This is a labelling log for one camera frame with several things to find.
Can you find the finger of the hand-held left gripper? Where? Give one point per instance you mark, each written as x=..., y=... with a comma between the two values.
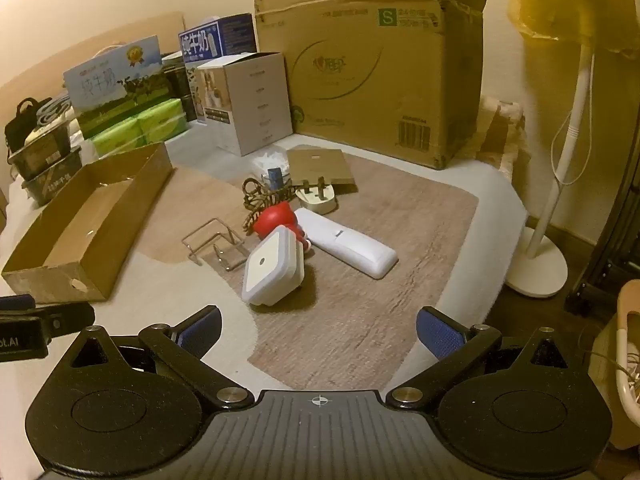
x=15, y=303
x=67, y=316

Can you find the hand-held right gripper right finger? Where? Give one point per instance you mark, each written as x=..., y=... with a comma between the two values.
x=440, y=332

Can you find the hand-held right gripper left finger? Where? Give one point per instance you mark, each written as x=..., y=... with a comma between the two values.
x=200, y=327

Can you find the white square night light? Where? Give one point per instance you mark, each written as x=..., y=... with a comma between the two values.
x=267, y=265

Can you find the red toy figure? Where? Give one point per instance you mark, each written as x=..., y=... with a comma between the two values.
x=272, y=220

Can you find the white remote control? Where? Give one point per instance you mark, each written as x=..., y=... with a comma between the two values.
x=345, y=242

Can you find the shallow cardboard tray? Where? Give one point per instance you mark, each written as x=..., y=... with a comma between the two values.
x=135, y=195

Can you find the cream plug adapter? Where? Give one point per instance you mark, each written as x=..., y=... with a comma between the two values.
x=317, y=200

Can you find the cotton swab container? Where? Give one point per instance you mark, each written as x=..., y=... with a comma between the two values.
x=270, y=160

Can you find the small brown box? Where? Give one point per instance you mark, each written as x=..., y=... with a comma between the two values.
x=320, y=165

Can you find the white standing fan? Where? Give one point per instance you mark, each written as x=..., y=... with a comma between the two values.
x=535, y=275

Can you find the beige plastic basket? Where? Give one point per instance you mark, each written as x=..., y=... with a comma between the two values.
x=625, y=310

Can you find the black bag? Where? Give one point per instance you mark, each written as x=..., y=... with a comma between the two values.
x=25, y=112

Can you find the grey folded cloth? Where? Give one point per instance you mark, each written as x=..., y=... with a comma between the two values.
x=50, y=109

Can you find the black metal rack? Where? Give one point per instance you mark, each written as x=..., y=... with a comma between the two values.
x=620, y=240

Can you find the white product box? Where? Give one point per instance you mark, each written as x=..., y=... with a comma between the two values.
x=255, y=105

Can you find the cow print milk carton box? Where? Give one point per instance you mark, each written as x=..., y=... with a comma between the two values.
x=115, y=85

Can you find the dark gift box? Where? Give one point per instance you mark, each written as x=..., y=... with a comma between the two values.
x=175, y=80

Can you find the large cardboard box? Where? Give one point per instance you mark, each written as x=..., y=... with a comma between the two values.
x=360, y=85

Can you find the wooden headboard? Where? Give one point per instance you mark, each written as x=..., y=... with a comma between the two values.
x=75, y=45

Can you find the blue milk carton box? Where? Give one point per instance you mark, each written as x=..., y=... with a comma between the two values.
x=200, y=42

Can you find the yellow plastic fan cover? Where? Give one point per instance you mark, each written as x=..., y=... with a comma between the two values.
x=575, y=0

